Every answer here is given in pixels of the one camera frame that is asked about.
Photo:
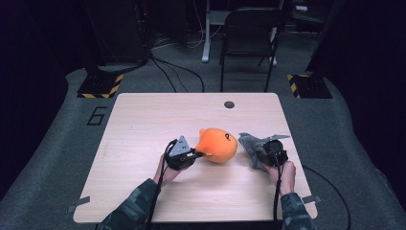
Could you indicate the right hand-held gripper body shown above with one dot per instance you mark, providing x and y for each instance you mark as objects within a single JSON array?
[{"x": 274, "y": 153}]

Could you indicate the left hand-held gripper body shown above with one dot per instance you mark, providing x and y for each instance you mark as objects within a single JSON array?
[{"x": 178, "y": 161}]

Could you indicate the grey terry cloth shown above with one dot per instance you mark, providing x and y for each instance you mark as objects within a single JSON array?
[{"x": 252, "y": 150}]

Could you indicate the orange plush toy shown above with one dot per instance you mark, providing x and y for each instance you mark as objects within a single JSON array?
[{"x": 218, "y": 145}]

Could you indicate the person's left hand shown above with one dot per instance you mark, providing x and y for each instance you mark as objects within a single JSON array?
[{"x": 166, "y": 175}]

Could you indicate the person's right hand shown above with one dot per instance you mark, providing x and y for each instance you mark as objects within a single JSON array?
[{"x": 287, "y": 179}]

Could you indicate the round table grommet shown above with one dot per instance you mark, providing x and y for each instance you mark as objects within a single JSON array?
[{"x": 229, "y": 104}]

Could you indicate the grey tape strip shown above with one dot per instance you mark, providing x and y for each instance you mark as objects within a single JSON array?
[
  {"x": 311, "y": 199},
  {"x": 78, "y": 203}
]

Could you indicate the striped black stand base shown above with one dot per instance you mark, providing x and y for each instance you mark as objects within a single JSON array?
[
  {"x": 311, "y": 86},
  {"x": 100, "y": 85}
]

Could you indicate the white desk leg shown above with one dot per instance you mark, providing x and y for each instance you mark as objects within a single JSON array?
[{"x": 207, "y": 38}]

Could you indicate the black folding chair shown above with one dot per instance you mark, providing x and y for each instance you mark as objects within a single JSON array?
[{"x": 247, "y": 32}]

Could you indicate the dark curtain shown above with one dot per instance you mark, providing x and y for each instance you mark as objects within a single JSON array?
[
  {"x": 28, "y": 80},
  {"x": 370, "y": 64}
]

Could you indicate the black cabinet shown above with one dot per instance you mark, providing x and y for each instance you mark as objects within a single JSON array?
[{"x": 118, "y": 28}]

